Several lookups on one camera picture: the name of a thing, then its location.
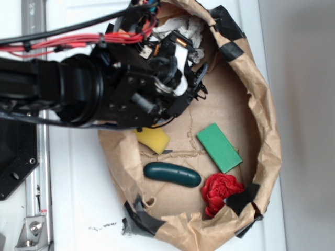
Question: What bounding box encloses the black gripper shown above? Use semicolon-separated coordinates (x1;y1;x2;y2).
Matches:
103;30;208;128

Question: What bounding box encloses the white paper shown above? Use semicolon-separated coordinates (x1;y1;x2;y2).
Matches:
153;15;205;64

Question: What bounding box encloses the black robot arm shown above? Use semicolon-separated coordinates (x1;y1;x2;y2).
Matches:
1;31;208;130

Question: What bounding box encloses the crumpled red paper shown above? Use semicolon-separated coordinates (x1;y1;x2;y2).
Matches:
200;173;244;218

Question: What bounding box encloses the yellow sponge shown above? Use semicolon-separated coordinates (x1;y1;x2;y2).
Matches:
134;128;170;154

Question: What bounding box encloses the green sponge block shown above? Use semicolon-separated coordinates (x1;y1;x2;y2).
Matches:
196;123;243;173

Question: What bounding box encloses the dark green toy cucumber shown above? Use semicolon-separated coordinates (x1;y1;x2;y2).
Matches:
143;162;202;188

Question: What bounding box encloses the crumpled brown paper bag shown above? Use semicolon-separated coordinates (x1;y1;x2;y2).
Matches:
98;1;282;250

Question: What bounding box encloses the red wire bundle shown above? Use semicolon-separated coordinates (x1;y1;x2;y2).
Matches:
0;25;158;57

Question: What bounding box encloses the black cable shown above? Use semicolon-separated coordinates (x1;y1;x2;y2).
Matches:
0;5;147;45

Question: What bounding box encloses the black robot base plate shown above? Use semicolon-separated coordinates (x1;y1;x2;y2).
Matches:
0;119;39;201

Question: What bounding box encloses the aluminium extrusion rail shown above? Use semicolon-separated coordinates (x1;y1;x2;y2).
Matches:
15;0;54;250

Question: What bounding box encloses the metal corner bracket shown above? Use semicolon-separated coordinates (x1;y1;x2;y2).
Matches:
15;216;49;250

